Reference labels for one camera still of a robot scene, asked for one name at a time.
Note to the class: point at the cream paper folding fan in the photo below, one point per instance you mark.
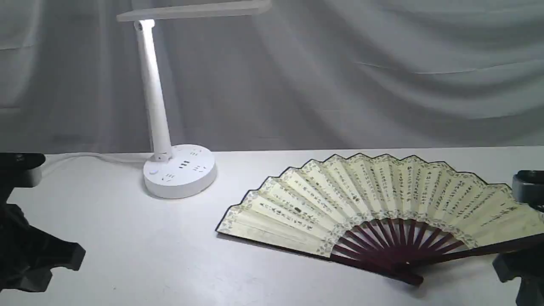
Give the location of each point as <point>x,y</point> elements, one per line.
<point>384,215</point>

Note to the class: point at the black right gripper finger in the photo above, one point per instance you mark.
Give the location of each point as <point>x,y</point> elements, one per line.
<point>527,266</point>

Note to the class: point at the grey backdrop curtain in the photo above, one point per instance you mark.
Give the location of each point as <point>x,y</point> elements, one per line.
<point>306,74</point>

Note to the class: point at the white desk lamp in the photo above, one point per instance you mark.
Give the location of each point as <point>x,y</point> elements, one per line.
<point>175,171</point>

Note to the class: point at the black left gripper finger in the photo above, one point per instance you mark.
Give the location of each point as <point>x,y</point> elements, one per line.
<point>28,254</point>

